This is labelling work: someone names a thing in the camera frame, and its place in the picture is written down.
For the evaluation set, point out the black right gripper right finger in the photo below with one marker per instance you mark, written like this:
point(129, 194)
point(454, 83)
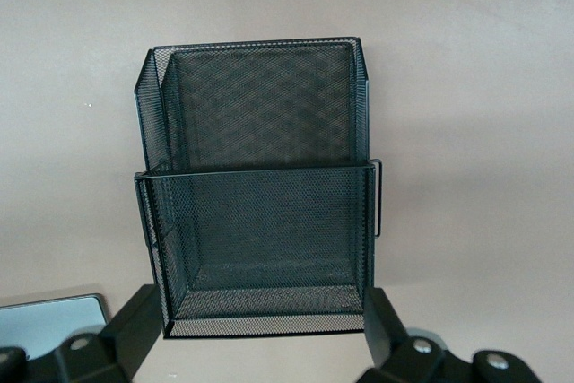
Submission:
point(385, 338)

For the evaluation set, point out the black mesh two-tier tray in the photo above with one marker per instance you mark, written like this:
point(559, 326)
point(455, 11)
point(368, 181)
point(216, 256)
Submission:
point(269, 221)

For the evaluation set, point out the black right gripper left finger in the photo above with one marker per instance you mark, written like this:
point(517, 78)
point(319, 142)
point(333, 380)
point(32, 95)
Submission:
point(130, 333)

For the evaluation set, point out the silver laptop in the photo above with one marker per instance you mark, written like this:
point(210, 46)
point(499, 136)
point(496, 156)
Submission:
point(49, 320)

